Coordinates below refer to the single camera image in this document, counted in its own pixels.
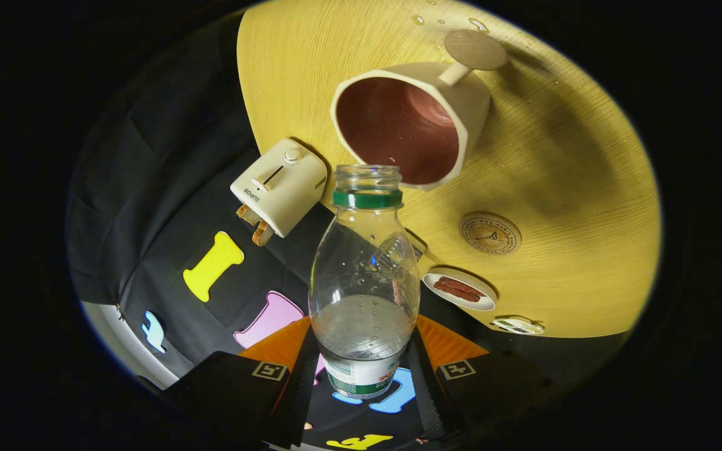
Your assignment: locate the white toaster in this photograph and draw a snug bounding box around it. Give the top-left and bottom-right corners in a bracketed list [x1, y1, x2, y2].
[230, 138, 328, 239]

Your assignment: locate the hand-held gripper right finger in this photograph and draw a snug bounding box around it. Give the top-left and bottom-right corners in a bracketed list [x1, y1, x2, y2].
[406, 314, 556, 442]

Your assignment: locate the cream cup with maroon inside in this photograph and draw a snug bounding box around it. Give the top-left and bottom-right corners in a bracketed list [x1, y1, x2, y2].
[330, 29, 510, 191]

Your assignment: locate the round cork coaster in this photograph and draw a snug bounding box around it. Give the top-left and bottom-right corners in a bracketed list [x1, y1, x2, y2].
[459, 212, 523, 255]

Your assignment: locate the red-brown meat patty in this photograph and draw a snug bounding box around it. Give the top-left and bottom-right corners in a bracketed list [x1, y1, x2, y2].
[433, 281, 482, 304]
[442, 276, 488, 296]

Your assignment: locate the white divided condiment dish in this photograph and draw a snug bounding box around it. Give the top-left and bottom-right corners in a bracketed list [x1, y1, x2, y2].
[491, 316, 547, 336]

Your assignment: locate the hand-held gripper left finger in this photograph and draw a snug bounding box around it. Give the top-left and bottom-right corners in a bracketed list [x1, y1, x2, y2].
[160, 315, 321, 448]

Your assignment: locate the metal wire basket holder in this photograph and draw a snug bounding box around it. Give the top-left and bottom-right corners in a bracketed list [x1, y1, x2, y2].
[404, 229, 427, 262]

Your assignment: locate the white round plate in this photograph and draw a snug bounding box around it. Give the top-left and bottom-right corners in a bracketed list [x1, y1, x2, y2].
[422, 268, 498, 312]

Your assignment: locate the wooden table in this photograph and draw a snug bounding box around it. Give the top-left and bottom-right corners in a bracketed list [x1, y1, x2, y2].
[236, 0, 661, 339]

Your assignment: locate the clear plastic juice bottle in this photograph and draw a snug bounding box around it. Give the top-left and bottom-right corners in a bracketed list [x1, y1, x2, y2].
[308, 164, 421, 400]

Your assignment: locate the black backdrop cloth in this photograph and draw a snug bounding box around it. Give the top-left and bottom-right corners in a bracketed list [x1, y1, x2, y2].
[66, 13, 631, 451]

